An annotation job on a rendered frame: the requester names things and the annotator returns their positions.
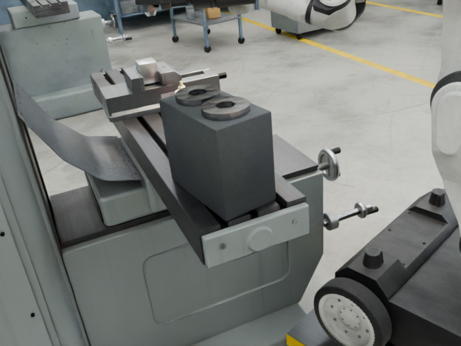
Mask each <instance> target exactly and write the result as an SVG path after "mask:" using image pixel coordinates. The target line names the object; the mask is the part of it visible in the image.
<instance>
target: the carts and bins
mask: <svg viewBox="0 0 461 346"><path fill-rule="evenodd" d="M185 8H186V13H184V14H179V15H175V16H174V12H173V7H172V8H171V9H169V11H170V18H171V21H172V30H173V35H174V36H173V37H172V40H173V41H174V42H175V43H176V42H178V40H179V38H178V37H177V35H176V26H175V21H174V19H176V20H179V21H184V22H188V23H193V24H196V25H201V26H203V30H204V41H205V47H204V51H205V52H206V53H209V52H210V51H211V47H210V46H209V39H208V34H210V32H211V31H210V29H209V25H214V24H218V23H223V22H227V21H232V20H235V19H238V26H239V38H238V43H240V44H243V43H244V41H245V38H244V37H243V32H242V23H241V18H242V16H241V14H238V15H234V14H228V13H223V12H220V8H207V9H205V12H203V11H202V9H201V10H198V11H194V9H193V6H192V5H191V6H185Z"/></svg>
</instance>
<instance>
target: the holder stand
mask: <svg viewBox="0 0 461 346"><path fill-rule="evenodd" d="M159 104H160V108H161V116H162V120H163V128H164V133H165V140H166V145H167V152H168V157H169V164H170V169H171V173H172V179H173V180H174V181H176V182H177V184H179V185H180V186H181V187H183V188H184V189H186V190H187V191H188V192H189V193H190V194H192V195H193V196H195V197H196V198H197V199H198V200H199V201H201V202H202V203H203V204H205V205H206V206H207V207H208V208H209V209H211V210H212V211H214V212H215V213H216V214H217V215H218V216H220V217H221V218H223V219H224V220H225V221H229V220H231V219H233V218H236V217H237V216H240V215H242V214H244V213H246V212H249V211H251V210H253V209H256V208H257V207H260V206H262V205H264V204H266V203H269V202H271V201H273V200H275V199H276V188H275V175H274V151H273V137H272V114H271V111H269V110H266V109H264V108H261V107H260V106H257V105H255V104H252V103H250V101H249V100H247V99H246V98H243V97H237V96H234V95H231V94H229V93H226V92H224V91H221V90H220V88H218V87H217V86H213V85H209V84H201V85H193V86H188V87H185V88H183V89H180V90H179V91H177V92H176V94H175V95H172V96H169V97H165V98H163V99H160V100H159Z"/></svg>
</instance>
